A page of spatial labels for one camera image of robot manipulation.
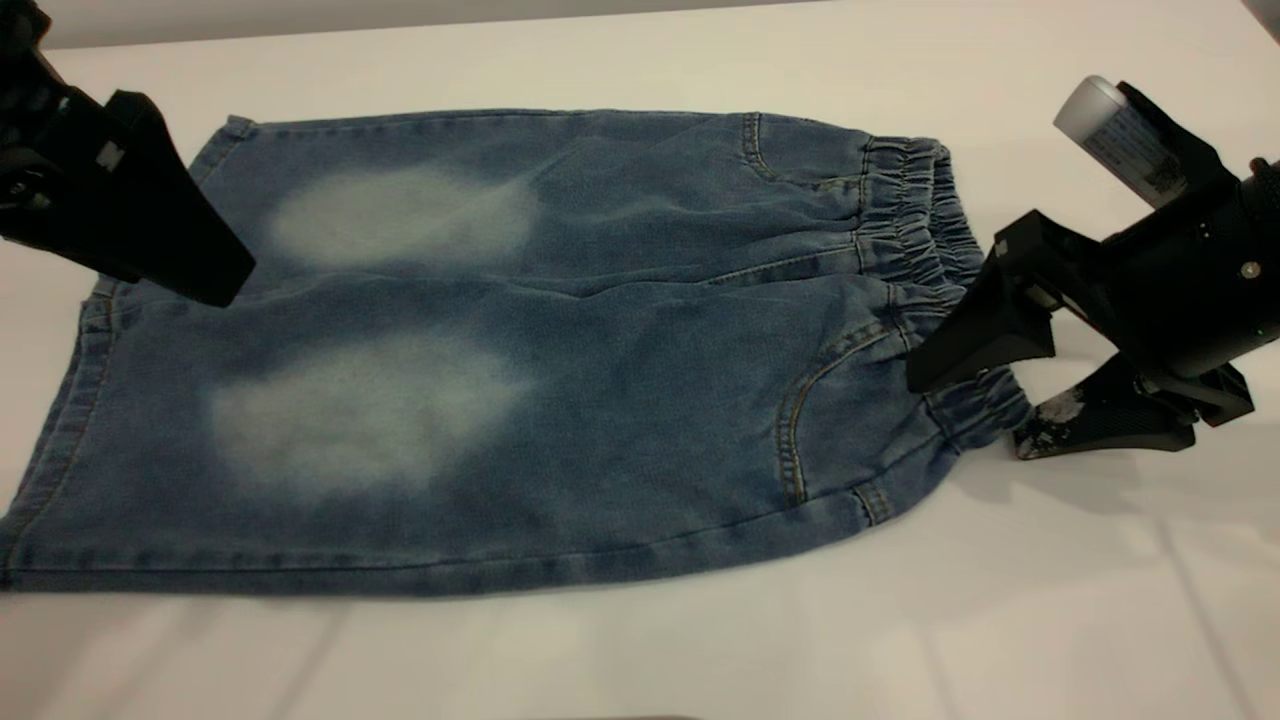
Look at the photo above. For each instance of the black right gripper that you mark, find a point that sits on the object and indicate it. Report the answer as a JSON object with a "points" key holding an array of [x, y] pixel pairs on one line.
{"points": [[1190, 290]]}

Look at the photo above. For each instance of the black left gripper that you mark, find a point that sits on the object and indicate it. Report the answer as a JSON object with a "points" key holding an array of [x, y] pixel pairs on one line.
{"points": [[50, 130]]}

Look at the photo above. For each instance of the blue denim jeans shorts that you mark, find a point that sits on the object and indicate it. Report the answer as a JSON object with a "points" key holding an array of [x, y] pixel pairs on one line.
{"points": [[600, 400]]}

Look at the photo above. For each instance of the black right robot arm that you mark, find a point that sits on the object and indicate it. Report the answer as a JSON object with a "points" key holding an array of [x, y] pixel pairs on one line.
{"points": [[1266, 172]]}

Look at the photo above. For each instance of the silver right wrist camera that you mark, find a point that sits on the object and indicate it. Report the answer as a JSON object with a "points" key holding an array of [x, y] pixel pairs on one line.
{"points": [[1115, 135]]}

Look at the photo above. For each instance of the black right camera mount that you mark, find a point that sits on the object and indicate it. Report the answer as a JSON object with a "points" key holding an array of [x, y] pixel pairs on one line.
{"points": [[1195, 155]]}

